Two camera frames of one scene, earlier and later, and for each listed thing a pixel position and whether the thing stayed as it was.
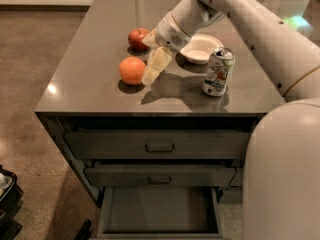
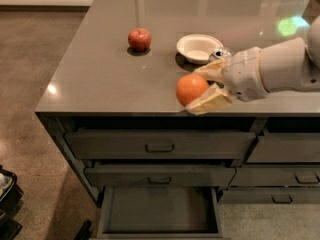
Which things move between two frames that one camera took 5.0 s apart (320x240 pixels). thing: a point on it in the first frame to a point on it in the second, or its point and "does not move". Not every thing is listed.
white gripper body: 169,31 to 244,73
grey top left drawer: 157,145 does not move
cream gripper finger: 150,39 to 214,70
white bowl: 200,47 does not move
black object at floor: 84,231 does not move
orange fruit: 132,69 to 189,87
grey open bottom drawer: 160,213 does not move
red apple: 135,39 does not move
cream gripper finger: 158,60 to 212,100
